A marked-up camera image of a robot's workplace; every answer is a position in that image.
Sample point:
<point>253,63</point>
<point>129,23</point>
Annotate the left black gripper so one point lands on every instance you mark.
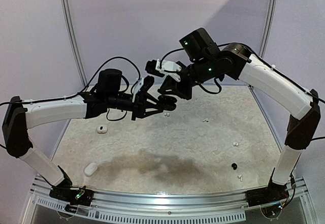
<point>141,104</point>

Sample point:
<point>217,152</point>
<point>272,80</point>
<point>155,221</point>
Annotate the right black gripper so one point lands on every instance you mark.
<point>181,82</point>

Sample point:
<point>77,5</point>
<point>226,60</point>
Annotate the black oval charging case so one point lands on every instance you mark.
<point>167,102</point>

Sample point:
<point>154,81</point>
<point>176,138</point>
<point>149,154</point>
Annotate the black earbud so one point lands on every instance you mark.
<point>234,166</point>

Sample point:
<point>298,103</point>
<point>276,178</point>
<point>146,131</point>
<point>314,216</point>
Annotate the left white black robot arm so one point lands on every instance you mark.
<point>106,94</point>

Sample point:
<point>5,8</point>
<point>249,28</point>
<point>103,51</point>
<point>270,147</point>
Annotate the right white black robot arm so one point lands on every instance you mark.
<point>240,62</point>

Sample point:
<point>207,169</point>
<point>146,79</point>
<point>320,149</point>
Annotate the small white open case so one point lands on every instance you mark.
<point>102,129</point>

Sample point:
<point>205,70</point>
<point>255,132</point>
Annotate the white oval closed case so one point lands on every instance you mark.
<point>90,169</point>

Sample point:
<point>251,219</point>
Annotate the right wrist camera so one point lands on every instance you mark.
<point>159,67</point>

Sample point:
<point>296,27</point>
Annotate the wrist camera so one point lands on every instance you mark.
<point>159,67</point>
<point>142,86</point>

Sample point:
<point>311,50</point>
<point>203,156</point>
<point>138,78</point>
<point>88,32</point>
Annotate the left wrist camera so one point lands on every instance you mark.
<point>142,86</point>

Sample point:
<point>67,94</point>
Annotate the right aluminium frame post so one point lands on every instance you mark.
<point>267,27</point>

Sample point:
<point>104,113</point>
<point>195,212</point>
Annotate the aluminium frame post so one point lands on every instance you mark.
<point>267,27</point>
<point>73,41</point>

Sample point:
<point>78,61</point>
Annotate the aluminium front rail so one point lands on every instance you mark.
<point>160,201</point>

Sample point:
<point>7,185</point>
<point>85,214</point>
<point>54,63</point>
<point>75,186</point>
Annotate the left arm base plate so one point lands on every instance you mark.
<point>73,195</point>

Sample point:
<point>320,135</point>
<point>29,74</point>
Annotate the white slotted cable duct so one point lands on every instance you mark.
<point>50,211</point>

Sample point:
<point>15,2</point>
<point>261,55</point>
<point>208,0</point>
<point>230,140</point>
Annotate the left aluminium frame post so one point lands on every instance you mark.
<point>73,41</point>

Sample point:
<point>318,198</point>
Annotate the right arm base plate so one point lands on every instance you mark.
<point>265,195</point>

